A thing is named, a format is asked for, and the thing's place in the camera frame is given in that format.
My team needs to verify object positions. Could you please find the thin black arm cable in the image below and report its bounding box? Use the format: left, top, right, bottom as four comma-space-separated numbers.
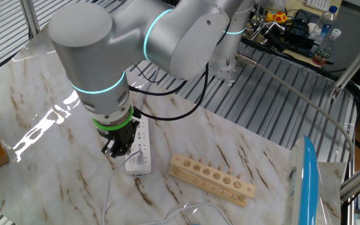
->
128, 18, 233, 122

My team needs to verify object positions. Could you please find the green labelled water bottle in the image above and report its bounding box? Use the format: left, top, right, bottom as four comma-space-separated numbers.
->
311, 28, 343, 68

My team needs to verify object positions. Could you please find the aluminium frame post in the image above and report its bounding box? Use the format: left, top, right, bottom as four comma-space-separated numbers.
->
19, 0, 41, 40

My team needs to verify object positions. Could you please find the thick grey control cable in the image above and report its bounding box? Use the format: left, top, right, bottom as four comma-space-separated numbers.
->
235, 52, 356, 169

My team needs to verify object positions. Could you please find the green wrist adapter ring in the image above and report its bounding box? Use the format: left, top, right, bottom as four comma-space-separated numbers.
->
91, 105, 134, 132

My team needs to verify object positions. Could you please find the wooden test tube rack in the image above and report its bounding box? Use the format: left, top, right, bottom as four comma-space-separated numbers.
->
167, 152, 257, 208

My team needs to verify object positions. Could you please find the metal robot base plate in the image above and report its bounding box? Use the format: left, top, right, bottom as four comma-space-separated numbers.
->
207, 59, 241, 84

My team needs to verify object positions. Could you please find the blue white desk lamp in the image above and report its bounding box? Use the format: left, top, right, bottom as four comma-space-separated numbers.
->
284, 135, 321, 225

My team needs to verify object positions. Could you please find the blue capped water bottle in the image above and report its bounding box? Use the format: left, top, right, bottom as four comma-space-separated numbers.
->
308, 5, 339, 44

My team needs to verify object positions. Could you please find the white lamp power cord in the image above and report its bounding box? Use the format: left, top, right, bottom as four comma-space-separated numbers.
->
102, 149, 233, 225

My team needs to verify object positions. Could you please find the white power strip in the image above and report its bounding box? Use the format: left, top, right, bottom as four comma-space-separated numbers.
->
124, 115, 153, 178

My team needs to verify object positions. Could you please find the yellow red toy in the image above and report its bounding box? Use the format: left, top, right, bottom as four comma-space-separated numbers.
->
264, 11, 289, 25

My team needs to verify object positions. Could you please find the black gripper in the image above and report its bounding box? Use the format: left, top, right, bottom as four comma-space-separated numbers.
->
97, 120, 139, 159

